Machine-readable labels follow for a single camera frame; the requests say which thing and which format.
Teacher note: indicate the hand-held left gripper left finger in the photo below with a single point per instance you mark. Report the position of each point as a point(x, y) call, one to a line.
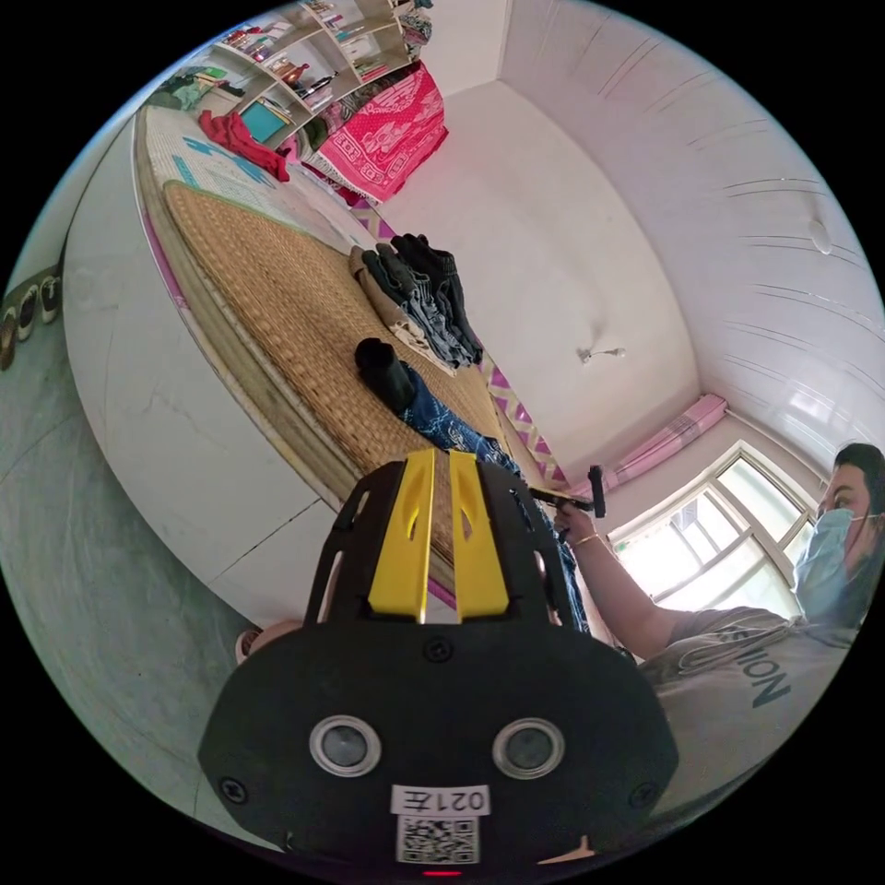
point(404, 546)

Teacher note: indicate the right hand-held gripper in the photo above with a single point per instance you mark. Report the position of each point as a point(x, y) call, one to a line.
point(568, 505)

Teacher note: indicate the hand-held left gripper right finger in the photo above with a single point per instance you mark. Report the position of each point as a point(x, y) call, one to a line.
point(478, 553)

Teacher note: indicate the person's right forearm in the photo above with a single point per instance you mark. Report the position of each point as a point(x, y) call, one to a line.
point(622, 594)

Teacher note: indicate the blue patterned long sleeve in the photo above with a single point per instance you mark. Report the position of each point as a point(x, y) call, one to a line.
point(449, 425)

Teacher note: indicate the person's right hand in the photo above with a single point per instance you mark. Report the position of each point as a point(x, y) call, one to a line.
point(579, 527)

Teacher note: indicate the pink curtain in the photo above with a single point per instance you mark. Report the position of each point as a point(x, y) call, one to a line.
point(664, 442)

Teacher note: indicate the hanging light bulb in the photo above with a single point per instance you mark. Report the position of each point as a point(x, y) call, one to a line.
point(603, 354)

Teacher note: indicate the black folded garment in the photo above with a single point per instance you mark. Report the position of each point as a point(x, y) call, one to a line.
point(384, 370)

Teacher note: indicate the window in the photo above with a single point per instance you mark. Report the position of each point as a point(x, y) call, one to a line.
point(726, 532)

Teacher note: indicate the pile of clothes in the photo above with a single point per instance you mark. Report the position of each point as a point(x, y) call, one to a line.
point(418, 304)

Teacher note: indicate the person's body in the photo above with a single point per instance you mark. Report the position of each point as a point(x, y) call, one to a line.
point(733, 691)

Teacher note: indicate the bed with woven mat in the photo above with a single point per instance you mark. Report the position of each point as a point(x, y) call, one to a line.
point(276, 290)

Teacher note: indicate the pink printed hanging cloth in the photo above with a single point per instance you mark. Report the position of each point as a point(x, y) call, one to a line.
point(387, 131)

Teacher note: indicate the light slip-on shoe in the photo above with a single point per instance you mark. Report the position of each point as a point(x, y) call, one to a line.
point(26, 314)
point(48, 297)

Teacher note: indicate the red garment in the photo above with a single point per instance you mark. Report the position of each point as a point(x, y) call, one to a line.
point(242, 142)

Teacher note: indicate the white open shelf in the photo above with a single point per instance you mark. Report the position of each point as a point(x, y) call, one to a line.
point(311, 48)

